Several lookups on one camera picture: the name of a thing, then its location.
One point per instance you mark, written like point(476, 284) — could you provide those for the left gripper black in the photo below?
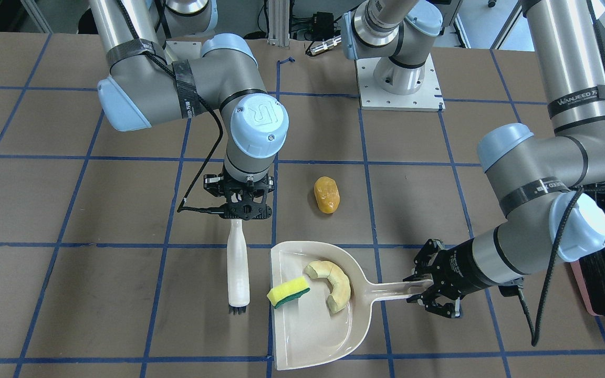
point(459, 269)

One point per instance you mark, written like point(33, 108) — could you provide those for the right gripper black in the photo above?
point(211, 183)

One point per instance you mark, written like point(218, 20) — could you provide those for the orange potato-like object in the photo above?
point(326, 192)

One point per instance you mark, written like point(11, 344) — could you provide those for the beige hand brush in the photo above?
point(237, 269)

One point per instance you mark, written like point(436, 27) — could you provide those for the yellow green sponge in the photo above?
point(288, 291)

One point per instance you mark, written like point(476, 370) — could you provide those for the curved melon rind piece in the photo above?
point(340, 294)

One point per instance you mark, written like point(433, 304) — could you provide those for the beige dustpan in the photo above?
point(305, 332)

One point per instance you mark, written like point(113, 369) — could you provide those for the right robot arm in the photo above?
point(148, 84)

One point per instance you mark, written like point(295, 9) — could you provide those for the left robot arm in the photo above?
point(534, 179)

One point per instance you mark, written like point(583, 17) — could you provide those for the silver cylinder connector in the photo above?
point(319, 47)

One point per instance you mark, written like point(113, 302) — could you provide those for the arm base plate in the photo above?
point(385, 86)
point(181, 50)

